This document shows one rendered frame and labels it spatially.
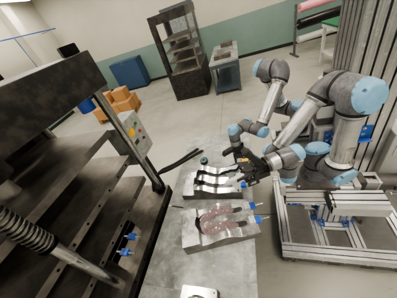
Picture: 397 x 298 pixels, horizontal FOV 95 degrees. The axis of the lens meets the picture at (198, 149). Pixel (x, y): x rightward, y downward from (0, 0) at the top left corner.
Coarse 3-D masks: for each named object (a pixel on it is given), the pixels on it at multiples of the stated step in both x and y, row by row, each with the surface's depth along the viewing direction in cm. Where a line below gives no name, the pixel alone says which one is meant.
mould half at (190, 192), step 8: (200, 168) 160; (208, 168) 159; (224, 168) 159; (192, 176) 166; (200, 176) 152; (208, 176) 153; (192, 184) 158; (200, 184) 146; (184, 192) 154; (192, 192) 152; (200, 192) 145; (208, 192) 143; (216, 192) 142; (224, 192) 140; (232, 192) 137; (240, 192) 136
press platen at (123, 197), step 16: (144, 176) 158; (112, 192) 152; (128, 192) 147; (112, 208) 139; (128, 208) 135; (96, 224) 131; (112, 224) 127; (96, 240) 121; (112, 240) 119; (96, 256) 112; (64, 272) 110; (80, 272) 107; (64, 288) 102; (80, 288) 100
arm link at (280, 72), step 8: (272, 64) 109; (280, 64) 107; (272, 72) 110; (280, 72) 106; (288, 72) 107; (272, 80) 110; (280, 80) 107; (272, 88) 110; (280, 88) 109; (272, 96) 110; (264, 104) 113; (272, 104) 110; (264, 112) 112; (272, 112) 112; (256, 120) 117; (264, 120) 112; (256, 128) 114; (264, 128) 111; (264, 136) 113
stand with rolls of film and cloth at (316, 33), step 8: (312, 0) 465; (320, 0) 463; (328, 0) 464; (336, 0) 471; (296, 8) 476; (304, 8) 471; (336, 8) 476; (296, 16) 486; (312, 16) 484; (320, 16) 482; (328, 16) 482; (336, 16) 485; (296, 24) 498; (304, 24) 490; (312, 24) 494; (296, 32) 509; (312, 32) 512; (320, 32) 508; (328, 32) 509; (296, 40) 523; (304, 40) 519; (296, 56) 532
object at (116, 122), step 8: (96, 96) 112; (104, 96) 115; (104, 104) 115; (104, 112) 119; (112, 112) 120; (112, 120) 122; (48, 128) 146; (120, 128) 127; (48, 136) 146; (120, 136) 131; (128, 136) 133; (128, 144) 135; (136, 152) 141; (136, 160) 146; (144, 160) 148; (144, 168) 151; (152, 176) 158; (160, 184) 168; (160, 192) 169
